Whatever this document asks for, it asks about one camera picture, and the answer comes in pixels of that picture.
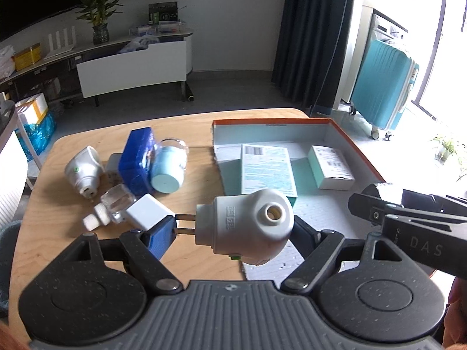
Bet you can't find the small potted plant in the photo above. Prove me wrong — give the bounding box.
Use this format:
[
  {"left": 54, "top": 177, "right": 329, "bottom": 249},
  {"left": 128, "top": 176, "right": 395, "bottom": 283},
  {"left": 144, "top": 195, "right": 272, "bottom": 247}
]
[{"left": 428, "top": 124, "right": 467, "bottom": 183}]

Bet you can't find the dark curtain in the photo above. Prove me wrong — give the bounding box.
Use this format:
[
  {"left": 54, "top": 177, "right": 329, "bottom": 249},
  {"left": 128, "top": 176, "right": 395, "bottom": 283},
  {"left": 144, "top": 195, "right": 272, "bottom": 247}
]
[{"left": 272, "top": 0, "right": 356, "bottom": 108}]

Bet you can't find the blue toothpick jar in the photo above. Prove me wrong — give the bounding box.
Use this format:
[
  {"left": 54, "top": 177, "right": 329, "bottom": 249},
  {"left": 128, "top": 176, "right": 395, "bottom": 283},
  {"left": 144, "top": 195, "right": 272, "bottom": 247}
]
[{"left": 150, "top": 139, "right": 188, "bottom": 194}]

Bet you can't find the washing machine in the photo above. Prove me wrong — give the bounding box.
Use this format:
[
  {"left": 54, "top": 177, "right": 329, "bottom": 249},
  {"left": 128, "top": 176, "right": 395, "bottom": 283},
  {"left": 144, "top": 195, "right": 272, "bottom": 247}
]
[{"left": 370, "top": 13, "right": 409, "bottom": 50}]

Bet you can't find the white plug-in vaporizer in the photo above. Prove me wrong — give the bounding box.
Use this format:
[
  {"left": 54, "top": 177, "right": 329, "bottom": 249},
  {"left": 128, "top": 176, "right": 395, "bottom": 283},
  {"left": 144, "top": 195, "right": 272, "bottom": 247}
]
[
  {"left": 65, "top": 146, "right": 101, "bottom": 199},
  {"left": 195, "top": 188, "right": 294, "bottom": 266}
]

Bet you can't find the dark green box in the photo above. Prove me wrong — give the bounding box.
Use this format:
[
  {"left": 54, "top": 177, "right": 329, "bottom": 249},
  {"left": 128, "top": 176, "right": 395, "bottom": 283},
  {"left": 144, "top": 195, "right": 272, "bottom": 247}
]
[{"left": 148, "top": 2, "right": 179, "bottom": 22}]

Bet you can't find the orange-rimmed cardboard box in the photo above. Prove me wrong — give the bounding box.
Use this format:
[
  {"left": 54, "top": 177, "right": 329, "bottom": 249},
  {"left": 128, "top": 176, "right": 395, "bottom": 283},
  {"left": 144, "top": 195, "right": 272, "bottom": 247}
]
[{"left": 212, "top": 118, "right": 388, "bottom": 281}]

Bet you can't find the curved counter cabinet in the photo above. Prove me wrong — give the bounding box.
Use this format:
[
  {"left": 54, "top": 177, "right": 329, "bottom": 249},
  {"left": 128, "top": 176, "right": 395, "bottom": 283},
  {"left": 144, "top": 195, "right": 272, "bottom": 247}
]
[{"left": 0, "top": 100, "right": 30, "bottom": 227}]

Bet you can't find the blue printed box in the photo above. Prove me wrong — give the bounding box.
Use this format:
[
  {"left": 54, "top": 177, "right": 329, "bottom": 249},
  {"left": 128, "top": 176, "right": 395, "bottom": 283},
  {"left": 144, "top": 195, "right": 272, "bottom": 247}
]
[{"left": 117, "top": 127, "right": 157, "bottom": 197}]

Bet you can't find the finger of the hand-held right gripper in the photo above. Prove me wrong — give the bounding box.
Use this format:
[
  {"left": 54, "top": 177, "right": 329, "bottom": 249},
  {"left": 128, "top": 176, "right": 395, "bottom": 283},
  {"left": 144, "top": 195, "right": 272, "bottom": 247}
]
[
  {"left": 348, "top": 194, "right": 396, "bottom": 227},
  {"left": 363, "top": 182, "right": 404, "bottom": 205}
]

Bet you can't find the bamboo plant in vase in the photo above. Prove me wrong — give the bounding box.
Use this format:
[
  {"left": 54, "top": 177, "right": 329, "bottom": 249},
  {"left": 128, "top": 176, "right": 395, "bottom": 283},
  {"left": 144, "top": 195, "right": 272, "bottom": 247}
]
[{"left": 75, "top": 0, "right": 125, "bottom": 46}]

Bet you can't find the teal flat box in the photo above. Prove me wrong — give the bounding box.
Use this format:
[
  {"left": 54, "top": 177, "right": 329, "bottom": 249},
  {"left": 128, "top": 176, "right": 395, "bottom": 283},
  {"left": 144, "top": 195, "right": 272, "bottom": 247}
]
[{"left": 223, "top": 144, "right": 298, "bottom": 207}]

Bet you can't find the turquoise suitcase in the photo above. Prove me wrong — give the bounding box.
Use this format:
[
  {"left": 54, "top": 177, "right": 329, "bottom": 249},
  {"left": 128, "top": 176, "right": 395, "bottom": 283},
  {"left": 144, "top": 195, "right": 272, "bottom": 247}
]
[{"left": 350, "top": 38, "right": 420, "bottom": 141}]

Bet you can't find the clear liquid refill bottle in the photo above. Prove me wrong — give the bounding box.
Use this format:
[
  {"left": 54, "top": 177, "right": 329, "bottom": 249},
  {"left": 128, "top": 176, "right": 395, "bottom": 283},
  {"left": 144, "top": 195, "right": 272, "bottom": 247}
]
[{"left": 83, "top": 184, "right": 137, "bottom": 231}]

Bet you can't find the white power adapter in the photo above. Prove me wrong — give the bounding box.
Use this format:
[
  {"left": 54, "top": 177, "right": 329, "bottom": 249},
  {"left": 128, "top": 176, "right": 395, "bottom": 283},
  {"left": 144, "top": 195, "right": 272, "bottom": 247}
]
[{"left": 126, "top": 194, "right": 176, "bottom": 232}]

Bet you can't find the blue plastic bag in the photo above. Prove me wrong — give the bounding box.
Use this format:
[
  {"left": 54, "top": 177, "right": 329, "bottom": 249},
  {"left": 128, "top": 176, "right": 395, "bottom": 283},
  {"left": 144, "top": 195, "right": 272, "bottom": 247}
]
[{"left": 16, "top": 111, "right": 57, "bottom": 161}]

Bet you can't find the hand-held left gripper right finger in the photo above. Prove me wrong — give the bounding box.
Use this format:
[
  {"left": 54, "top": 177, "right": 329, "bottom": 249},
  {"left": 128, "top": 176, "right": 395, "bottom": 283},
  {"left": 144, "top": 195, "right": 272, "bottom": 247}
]
[{"left": 280, "top": 217, "right": 402, "bottom": 294}]

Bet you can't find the white router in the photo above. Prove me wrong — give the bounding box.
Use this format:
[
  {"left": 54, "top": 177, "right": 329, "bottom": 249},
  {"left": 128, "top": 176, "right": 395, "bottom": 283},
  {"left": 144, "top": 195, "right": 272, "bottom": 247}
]
[{"left": 44, "top": 25, "right": 77, "bottom": 59}]

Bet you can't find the white and orange carton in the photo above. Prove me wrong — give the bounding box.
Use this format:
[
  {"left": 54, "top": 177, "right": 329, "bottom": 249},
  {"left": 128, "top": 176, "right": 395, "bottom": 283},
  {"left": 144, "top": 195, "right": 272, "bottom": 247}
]
[{"left": 15, "top": 93, "right": 50, "bottom": 125}]

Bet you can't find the small white box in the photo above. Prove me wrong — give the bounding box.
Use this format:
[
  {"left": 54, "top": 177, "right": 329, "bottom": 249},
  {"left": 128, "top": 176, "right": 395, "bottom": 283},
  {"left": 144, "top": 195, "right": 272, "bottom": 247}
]
[{"left": 106, "top": 153, "right": 123, "bottom": 183}]

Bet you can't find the white and teal box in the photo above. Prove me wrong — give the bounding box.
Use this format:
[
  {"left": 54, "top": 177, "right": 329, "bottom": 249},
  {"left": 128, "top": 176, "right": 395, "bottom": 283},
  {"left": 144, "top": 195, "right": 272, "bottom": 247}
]
[{"left": 307, "top": 145, "right": 356, "bottom": 190}]

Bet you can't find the yellow box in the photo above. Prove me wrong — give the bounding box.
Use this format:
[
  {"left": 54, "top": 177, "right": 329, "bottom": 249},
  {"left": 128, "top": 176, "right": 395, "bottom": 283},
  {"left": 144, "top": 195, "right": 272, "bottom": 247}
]
[{"left": 13, "top": 44, "right": 42, "bottom": 70}]

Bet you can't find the white plastic bag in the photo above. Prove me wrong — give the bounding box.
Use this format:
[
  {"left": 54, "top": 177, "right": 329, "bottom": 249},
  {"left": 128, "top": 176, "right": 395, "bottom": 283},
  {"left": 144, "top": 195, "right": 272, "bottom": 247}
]
[{"left": 0, "top": 45, "right": 15, "bottom": 77}]

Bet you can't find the white television cabinet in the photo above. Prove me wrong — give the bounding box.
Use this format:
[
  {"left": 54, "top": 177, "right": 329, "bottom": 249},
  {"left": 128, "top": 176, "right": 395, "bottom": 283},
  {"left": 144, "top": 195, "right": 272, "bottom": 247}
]
[{"left": 0, "top": 25, "right": 196, "bottom": 108}]

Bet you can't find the crumpled blue-white bag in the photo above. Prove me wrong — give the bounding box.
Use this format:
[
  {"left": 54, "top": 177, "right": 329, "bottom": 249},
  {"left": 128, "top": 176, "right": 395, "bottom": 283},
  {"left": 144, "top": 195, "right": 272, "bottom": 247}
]
[{"left": 120, "top": 34, "right": 161, "bottom": 53}]

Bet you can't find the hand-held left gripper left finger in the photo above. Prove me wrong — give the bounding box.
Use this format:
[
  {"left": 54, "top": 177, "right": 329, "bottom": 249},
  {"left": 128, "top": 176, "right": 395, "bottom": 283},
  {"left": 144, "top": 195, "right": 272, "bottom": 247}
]
[{"left": 75, "top": 216, "right": 184, "bottom": 296}]

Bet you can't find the clear plastic container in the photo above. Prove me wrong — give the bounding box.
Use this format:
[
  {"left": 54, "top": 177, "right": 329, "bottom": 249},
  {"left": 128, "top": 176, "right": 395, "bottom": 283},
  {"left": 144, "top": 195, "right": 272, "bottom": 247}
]
[{"left": 158, "top": 20, "right": 187, "bottom": 33}]

